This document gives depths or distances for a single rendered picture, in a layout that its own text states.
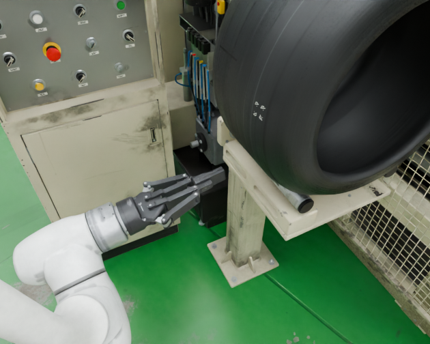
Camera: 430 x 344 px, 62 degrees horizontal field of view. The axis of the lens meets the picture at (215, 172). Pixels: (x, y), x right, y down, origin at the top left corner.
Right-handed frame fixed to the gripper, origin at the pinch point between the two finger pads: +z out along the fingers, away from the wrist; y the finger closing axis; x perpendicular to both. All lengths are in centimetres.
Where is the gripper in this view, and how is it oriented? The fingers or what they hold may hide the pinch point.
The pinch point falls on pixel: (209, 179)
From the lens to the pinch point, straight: 78.4
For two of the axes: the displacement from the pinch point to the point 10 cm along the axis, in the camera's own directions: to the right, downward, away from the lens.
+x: 1.2, 6.7, 7.3
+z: 8.9, -4.1, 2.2
